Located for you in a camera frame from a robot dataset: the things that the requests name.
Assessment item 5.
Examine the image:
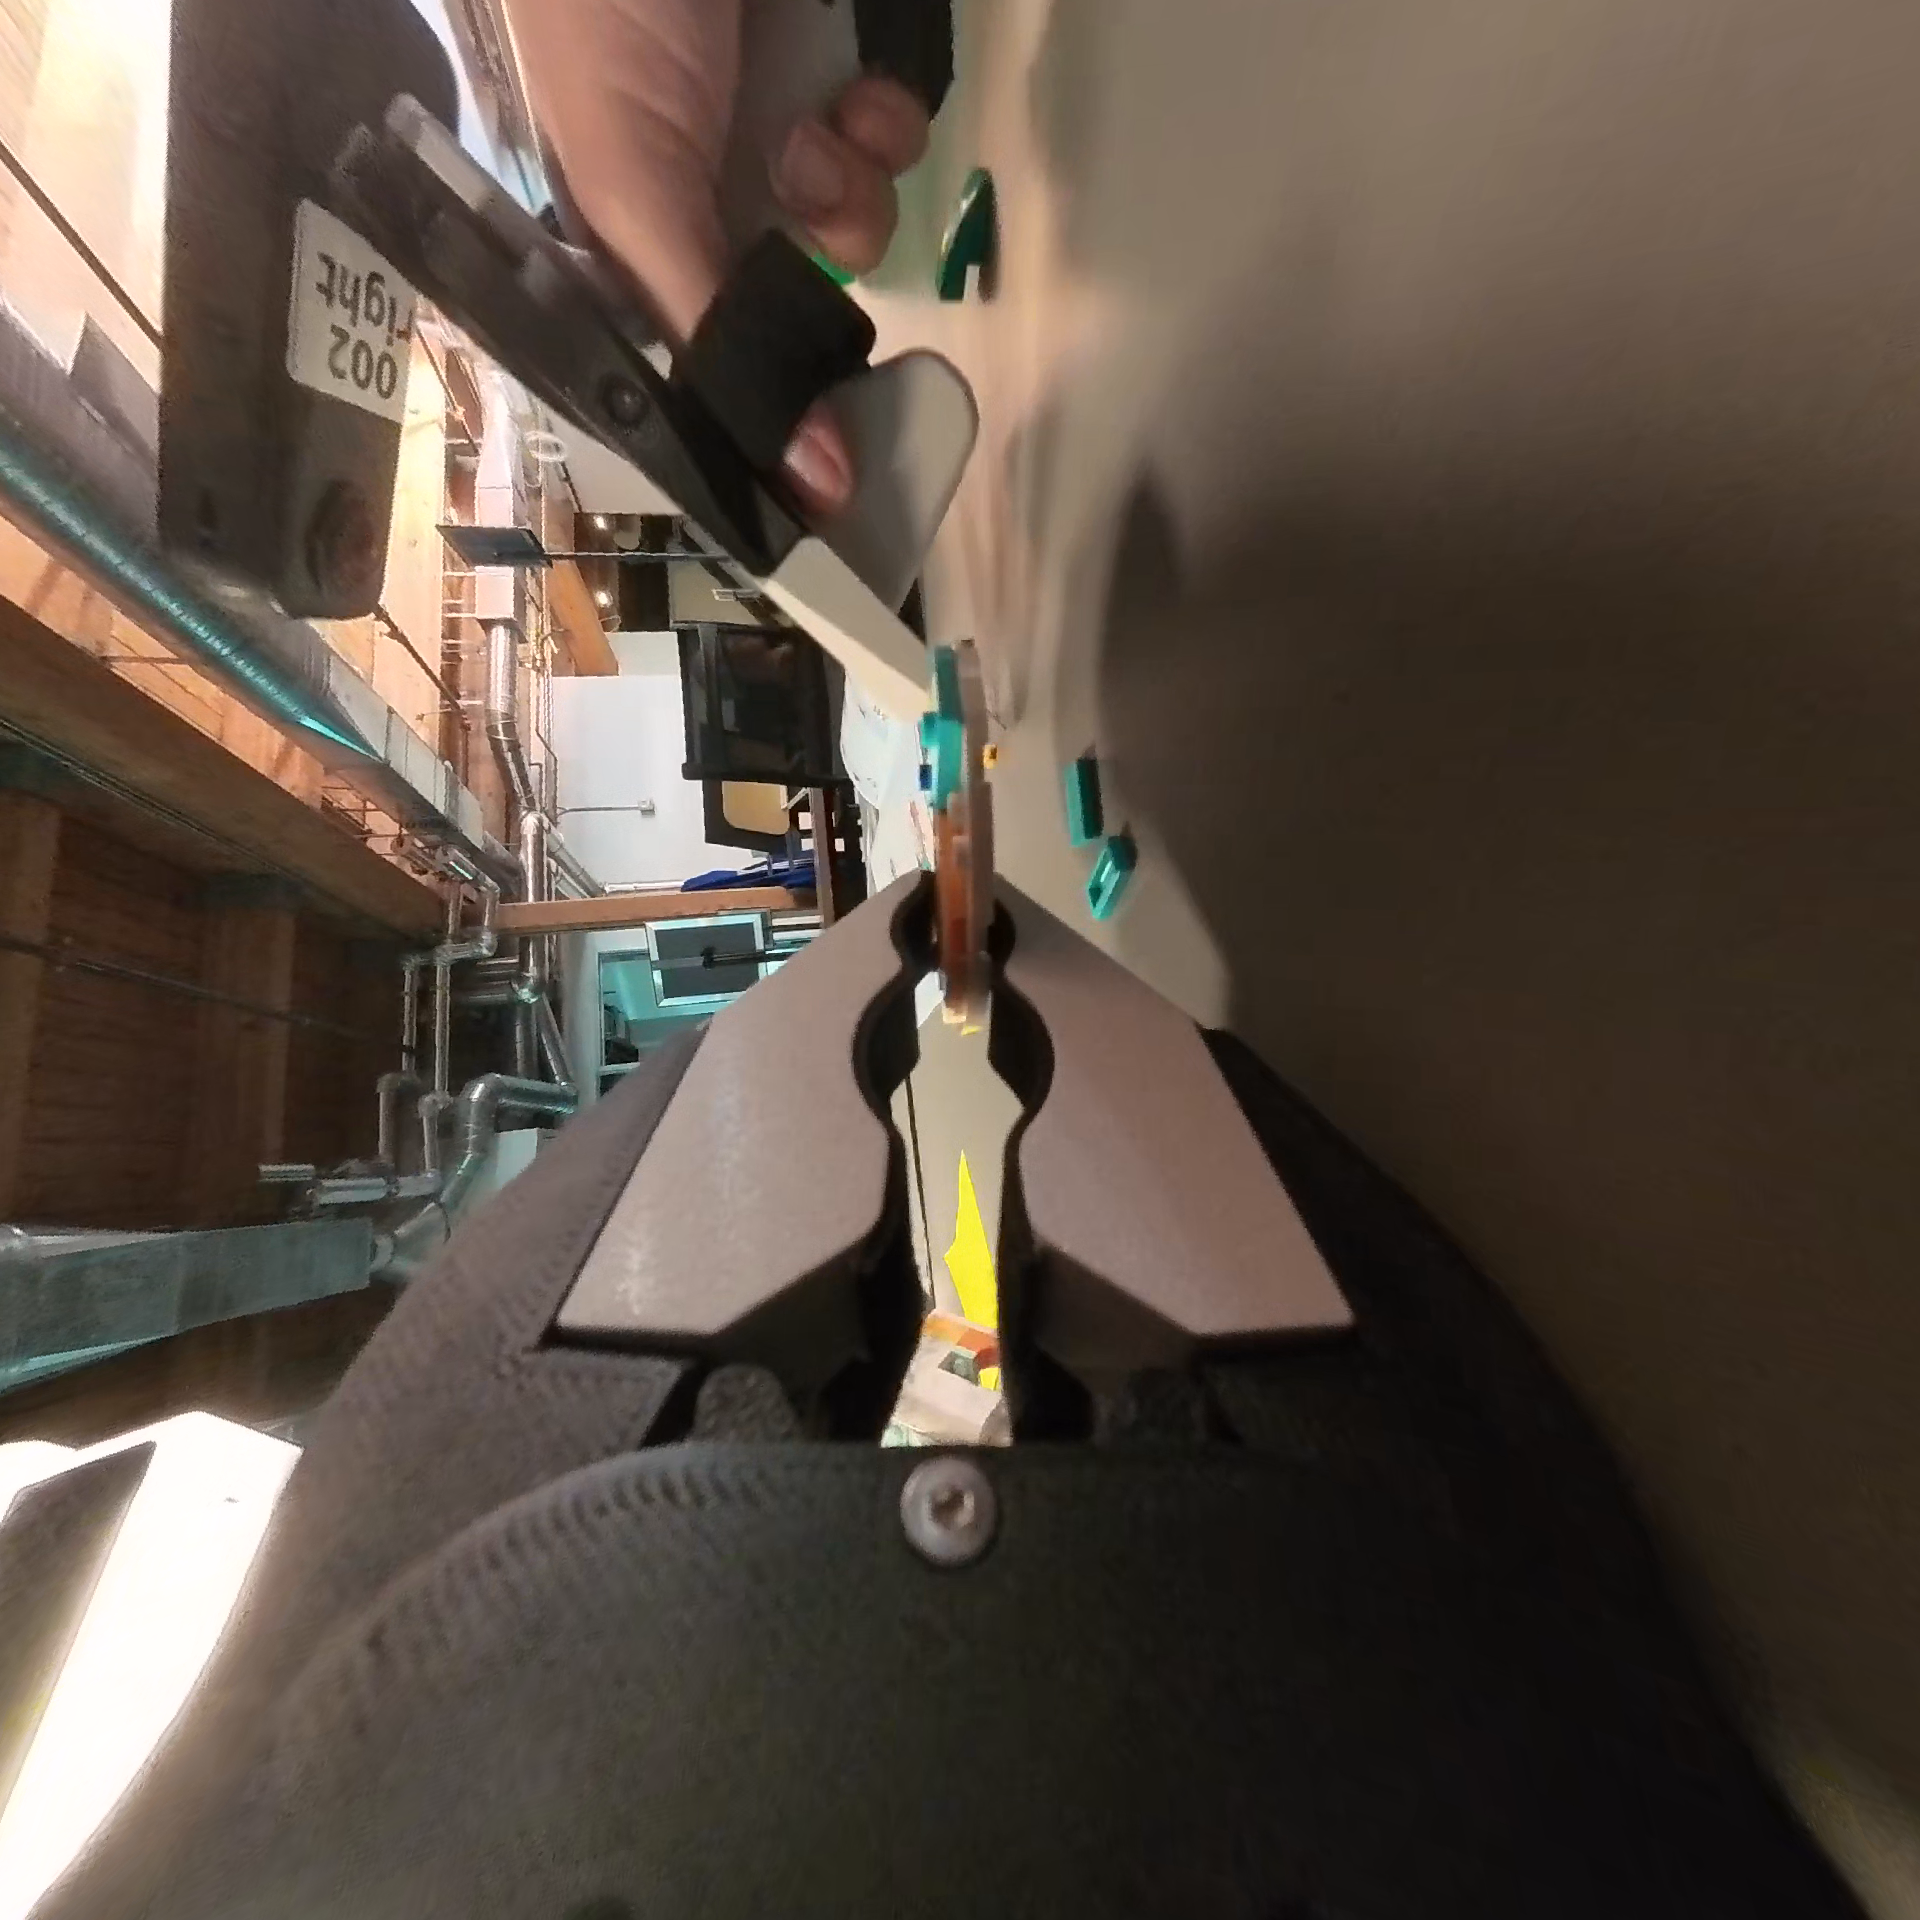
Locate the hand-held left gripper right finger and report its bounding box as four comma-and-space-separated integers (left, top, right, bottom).
983, 885, 1358, 1439

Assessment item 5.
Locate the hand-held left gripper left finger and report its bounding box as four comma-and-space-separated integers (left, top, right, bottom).
554, 863, 946, 1439

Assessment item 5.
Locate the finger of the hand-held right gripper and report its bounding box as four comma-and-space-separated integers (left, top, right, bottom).
760, 538, 942, 710

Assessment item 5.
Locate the round white brick plate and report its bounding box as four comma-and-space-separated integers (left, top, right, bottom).
913, 643, 1000, 1037

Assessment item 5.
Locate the person's right hand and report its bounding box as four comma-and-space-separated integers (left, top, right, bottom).
503, 0, 932, 518

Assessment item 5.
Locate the black office chair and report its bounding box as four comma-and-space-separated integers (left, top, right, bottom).
679, 622, 848, 784

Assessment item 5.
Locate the open instruction booklet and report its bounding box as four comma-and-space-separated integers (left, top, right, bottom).
832, 674, 927, 893

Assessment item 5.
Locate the yellow paper note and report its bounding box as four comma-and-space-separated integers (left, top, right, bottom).
937, 1148, 1004, 1328

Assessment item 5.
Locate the black panel on stand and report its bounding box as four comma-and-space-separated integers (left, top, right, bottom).
644, 919, 782, 1003

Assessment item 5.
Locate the white brick animal model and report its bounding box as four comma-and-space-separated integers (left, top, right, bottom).
908, 1312, 1004, 1397

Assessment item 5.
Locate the grey pipe cluster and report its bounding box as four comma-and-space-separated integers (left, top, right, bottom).
262, 901, 577, 1277

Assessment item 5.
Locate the teal arch brick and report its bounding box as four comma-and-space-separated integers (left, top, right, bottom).
932, 164, 999, 302

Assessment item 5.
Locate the white lamp light panel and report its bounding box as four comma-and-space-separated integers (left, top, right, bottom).
0, 1418, 308, 1877

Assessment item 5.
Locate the long grey ceiling duct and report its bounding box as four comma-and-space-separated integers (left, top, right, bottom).
0, 405, 481, 886

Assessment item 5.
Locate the slim silver duct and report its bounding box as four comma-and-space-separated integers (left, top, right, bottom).
480, 622, 548, 903

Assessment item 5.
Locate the silver ventilation duct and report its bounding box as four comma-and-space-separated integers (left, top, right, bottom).
0, 1215, 436, 1366

